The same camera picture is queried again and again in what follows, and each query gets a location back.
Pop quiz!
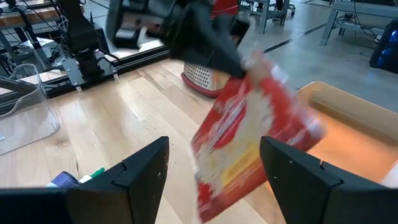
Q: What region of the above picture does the metal box grater red trim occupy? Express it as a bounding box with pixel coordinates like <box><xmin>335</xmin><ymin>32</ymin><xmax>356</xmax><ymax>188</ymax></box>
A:
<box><xmin>181</xmin><ymin>0</ymin><xmax>240</xmax><ymax>99</ymax></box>

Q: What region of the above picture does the grey metal table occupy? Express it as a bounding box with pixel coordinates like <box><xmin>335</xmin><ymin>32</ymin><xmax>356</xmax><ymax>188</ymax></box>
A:
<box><xmin>319</xmin><ymin>0</ymin><xmax>398</xmax><ymax>47</ymax></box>

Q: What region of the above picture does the purple-tipped black ink bottle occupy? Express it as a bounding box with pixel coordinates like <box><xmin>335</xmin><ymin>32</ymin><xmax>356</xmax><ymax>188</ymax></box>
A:
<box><xmin>46</xmin><ymin>170</ymin><xmax>80</xmax><ymax>189</ymax></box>

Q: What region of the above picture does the red snack packet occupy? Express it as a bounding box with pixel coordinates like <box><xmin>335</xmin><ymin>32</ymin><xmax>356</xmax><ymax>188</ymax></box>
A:
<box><xmin>190</xmin><ymin>51</ymin><xmax>326</xmax><ymax>224</ymax></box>

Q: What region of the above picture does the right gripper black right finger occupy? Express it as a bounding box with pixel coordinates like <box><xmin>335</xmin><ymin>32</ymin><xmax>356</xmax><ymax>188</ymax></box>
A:
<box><xmin>259</xmin><ymin>136</ymin><xmax>398</xmax><ymax>224</ymax></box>

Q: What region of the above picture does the cardboard box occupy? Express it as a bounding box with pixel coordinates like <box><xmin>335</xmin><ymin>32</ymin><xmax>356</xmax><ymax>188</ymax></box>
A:
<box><xmin>298</xmin><ymin>80</ymin><xmax>398</xmax><ymax>189</ymax></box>

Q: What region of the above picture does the wooden workbench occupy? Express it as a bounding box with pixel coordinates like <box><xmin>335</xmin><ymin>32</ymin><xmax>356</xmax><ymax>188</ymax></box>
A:
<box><xmin>0</xmin><ymin>0</ymin><xmax>85</xmax><ymax>30</ymax></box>

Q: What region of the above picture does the blue glossy object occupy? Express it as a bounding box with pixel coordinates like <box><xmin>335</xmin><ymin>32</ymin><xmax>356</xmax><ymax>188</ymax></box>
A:
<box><xmin>369</xmin><ymin>19</ymin><xmax>398</xmax><ymax>75</ymax></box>

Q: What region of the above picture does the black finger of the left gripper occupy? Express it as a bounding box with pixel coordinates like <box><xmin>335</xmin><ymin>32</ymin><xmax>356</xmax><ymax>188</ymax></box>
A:
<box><xmin>169</xmin><ymin>2</ymin><xmax>248</xmax><ymax>78</ymax></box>
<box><xmin>231</xmin><ymin>20</ymin><xmax>251</xmax><ymax>44</ymax></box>

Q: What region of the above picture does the black table edge rail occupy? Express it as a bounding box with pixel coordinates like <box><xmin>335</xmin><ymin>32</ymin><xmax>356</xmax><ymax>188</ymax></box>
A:
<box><xmin>0</xmin><ymin>48</ymin><xmax>170</xmax><ymax>99</ymax></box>

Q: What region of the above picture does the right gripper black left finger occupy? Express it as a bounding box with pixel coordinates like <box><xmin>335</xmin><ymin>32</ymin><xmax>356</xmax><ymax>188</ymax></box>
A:
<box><xmin>65</xmin><ymin>136</ymin><xmax>170</xmax><ymax>224</ymax></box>

